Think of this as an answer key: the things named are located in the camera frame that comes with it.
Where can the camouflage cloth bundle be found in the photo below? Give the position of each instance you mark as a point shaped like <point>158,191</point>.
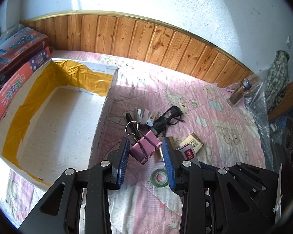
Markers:
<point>277,80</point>

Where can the red toy box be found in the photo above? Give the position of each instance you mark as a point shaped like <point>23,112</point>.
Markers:
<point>17,80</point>

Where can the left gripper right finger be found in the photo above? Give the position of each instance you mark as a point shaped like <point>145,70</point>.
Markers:
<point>182,175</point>

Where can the dark toy box stack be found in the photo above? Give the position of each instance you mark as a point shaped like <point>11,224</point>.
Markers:
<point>18,49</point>

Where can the glass jar metal lid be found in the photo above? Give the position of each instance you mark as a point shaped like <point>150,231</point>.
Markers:
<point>239,92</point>

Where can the red white staples box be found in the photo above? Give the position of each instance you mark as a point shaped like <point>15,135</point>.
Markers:
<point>188,154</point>

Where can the small white tube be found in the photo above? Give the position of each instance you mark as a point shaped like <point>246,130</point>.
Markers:
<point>152,117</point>

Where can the white cardboard box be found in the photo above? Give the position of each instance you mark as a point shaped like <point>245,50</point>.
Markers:
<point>57,120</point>

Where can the black safety glasses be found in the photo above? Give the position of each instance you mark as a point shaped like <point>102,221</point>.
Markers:
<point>171,117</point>

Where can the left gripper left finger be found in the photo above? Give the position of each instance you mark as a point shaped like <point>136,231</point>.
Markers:
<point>118,159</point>

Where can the pink cartoon quilt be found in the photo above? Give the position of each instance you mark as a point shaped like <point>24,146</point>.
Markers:
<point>80,201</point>

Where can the green tape roll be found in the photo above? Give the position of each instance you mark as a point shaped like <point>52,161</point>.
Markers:
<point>159,178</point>

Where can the pink binder clip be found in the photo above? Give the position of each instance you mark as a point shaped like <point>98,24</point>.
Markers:
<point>145,148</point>

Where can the cream card box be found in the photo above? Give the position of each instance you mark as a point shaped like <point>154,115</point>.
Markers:
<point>192,140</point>

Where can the beige stapler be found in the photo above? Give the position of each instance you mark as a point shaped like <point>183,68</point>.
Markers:
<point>142,116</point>

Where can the black marker pen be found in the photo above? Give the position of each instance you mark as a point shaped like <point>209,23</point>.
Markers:
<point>132,127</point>

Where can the clear bubble wrap bag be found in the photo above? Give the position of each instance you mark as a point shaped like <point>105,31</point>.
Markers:
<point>255,101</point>

